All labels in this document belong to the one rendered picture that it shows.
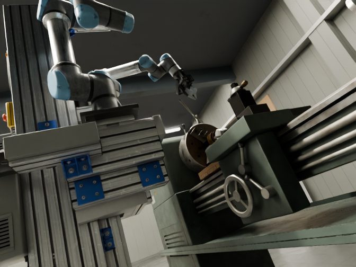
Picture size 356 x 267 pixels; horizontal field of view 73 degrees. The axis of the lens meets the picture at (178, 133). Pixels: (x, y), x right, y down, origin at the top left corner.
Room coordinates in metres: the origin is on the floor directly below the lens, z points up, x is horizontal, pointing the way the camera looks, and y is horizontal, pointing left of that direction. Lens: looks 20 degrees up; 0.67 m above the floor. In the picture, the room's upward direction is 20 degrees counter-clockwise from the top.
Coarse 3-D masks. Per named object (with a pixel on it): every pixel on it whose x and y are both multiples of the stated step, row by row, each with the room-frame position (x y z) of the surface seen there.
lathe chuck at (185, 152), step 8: (192, 128) 1.47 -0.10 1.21; (200, 128) 1.50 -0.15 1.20; (208, 128) 1.52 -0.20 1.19; (216, 128) 1.55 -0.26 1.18; (184, 136) 1.48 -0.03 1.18; (192, 136) 1.46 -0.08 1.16; (184, 144) 1.44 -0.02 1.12; (192, 144) 1.45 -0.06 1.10; (200, 144) 1.48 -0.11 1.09; (208, 144) 1.57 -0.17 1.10; (184, 152) 1.47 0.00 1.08; (192, 152) 1.44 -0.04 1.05; (200, 152) 1.47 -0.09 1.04; (192, 160) 1.45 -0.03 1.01; (200, 160) 1.46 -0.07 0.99; (200, 168) 1.50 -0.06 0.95
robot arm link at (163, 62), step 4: (164, 56) 1.30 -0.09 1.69; (168, 56) 1.31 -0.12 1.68; (160, 60) 1.33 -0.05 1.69; (164, 60) 1.31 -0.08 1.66; (168, 60) 1.30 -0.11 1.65; (172, 60) 1.31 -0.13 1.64; (164, 64) 1.31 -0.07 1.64; (168, 64) 1.31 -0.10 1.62; (172, 64) 1.31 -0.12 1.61; (176, 64) 1.33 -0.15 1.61; (164, 68) 1.33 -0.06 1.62; (168, 68) 1.33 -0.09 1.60
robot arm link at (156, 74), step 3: (159, 63) 1.33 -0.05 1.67; (159, 66) 1.32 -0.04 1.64; (162, 66) 1.32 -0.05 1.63; (159, 69) 1.32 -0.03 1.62; (162, 69) 1.33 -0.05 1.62; (156, 72) 1.31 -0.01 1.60; (159, 72) 1.33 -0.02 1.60; (162, 72) 1.34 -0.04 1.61; (165, 72) 1.36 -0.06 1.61; (150, 75) 1.34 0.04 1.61; (153, 75) 1.34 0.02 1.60; (156, 75) 1.34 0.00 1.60; (159, 75) 1.35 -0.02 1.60; (162, 75) 1.37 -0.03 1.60; (153, 78) 1.36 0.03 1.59; (156, 78) 1.36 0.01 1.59; (159, 78) 1.39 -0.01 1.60
